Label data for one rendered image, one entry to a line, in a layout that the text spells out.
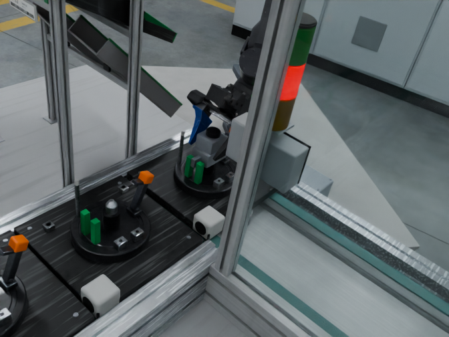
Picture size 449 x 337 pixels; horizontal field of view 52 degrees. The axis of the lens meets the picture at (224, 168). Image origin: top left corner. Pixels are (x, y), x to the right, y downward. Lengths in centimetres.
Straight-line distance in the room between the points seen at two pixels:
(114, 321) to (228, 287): 21
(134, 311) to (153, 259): 10
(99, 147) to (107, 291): 58
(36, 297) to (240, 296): 33
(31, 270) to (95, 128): 60
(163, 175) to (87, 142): 34
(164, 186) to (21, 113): 57
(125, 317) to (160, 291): 7
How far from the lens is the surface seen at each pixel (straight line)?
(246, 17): 430
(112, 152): 125
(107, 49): 98
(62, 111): 92
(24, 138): 131
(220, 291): 88
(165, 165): 103
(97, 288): 77
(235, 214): 74
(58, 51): 86
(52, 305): 79
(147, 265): 83
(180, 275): 83
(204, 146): 94
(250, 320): 86
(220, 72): 172
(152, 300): 80
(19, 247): 74
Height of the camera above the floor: 160
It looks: 37 degrees down
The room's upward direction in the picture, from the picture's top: 11 degrees clockwise
